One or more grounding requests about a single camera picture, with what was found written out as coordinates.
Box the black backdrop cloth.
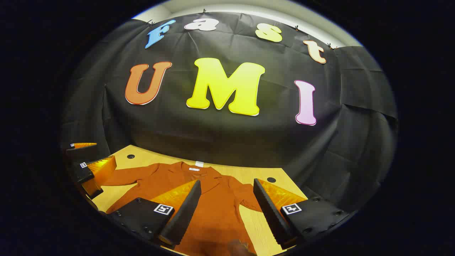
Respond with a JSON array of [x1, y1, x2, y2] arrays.
[[60, 12, 398, 214]]

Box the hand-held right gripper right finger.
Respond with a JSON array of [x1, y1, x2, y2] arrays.
[[253, 178, 357, 250]]

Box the rust orange button coat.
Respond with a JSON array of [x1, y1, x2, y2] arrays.
[[101, 161, 265, 256]]

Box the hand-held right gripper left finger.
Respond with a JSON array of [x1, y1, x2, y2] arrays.
[[105, 180, 202, 249]]

